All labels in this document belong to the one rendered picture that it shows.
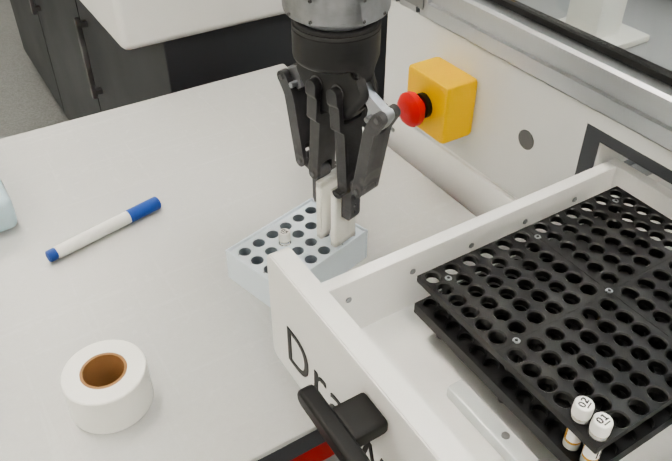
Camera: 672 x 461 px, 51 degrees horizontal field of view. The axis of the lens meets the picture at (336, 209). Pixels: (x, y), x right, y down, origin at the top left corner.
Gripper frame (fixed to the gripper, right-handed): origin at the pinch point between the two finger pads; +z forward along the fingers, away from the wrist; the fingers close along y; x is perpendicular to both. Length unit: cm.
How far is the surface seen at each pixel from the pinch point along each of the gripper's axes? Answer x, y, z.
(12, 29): 75, -268, 84
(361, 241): 2.4, 1.5, 4.8
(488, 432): -12.1, 26.0, -1.0
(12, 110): 41, -200, 84
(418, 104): 14.8, -1.7, -5.2
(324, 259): -3.1, 1.4, 3.9
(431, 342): -7.4, 17.6, 0.1
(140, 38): 12, -53, 2
